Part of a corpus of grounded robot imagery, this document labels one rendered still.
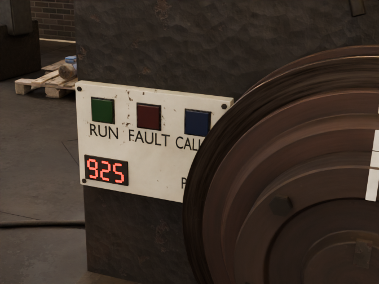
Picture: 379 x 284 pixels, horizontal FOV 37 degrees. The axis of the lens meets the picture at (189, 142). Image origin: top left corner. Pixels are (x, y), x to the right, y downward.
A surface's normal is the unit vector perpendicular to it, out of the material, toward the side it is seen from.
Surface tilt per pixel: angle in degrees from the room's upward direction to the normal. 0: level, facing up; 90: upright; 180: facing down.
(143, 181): 90
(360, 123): 27
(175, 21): 90
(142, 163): 90
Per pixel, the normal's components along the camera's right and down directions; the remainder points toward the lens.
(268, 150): -0.72, -0.54
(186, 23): -0.34, 0.33
